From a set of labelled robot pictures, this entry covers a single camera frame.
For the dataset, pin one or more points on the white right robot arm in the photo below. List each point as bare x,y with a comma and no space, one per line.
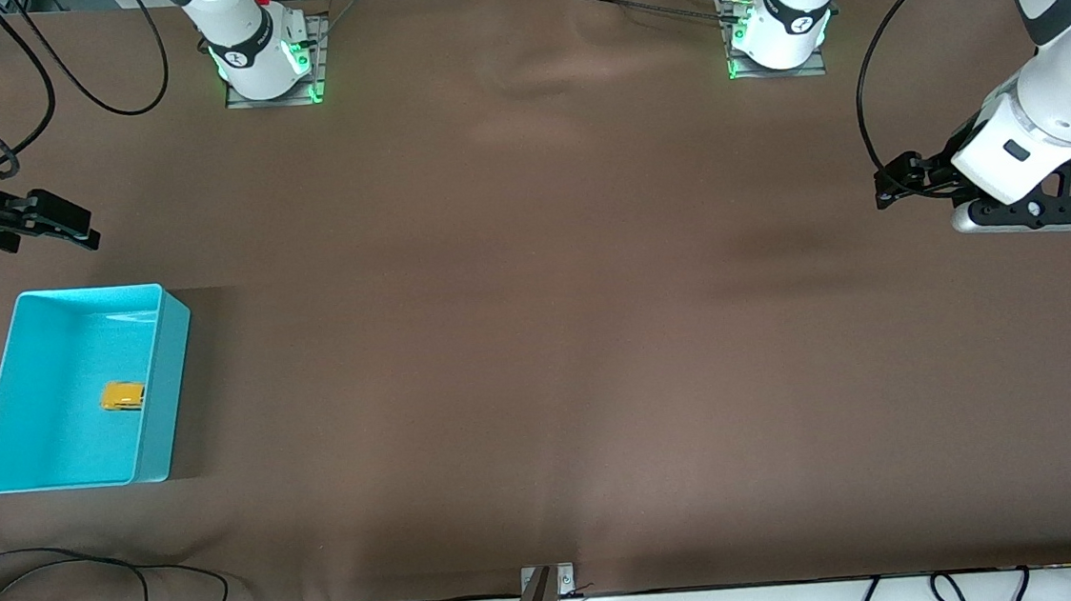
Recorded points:
238,37

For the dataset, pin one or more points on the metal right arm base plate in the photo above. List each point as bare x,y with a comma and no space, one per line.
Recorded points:
321,50

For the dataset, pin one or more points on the yellow toy beetle car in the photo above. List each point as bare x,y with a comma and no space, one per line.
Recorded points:
122,396

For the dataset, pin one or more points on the teal plastic bin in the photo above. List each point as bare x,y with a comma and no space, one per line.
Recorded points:
59,443

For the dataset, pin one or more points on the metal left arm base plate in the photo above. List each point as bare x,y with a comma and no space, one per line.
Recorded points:
814,70

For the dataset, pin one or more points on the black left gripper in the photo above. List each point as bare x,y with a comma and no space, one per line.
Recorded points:
943,162

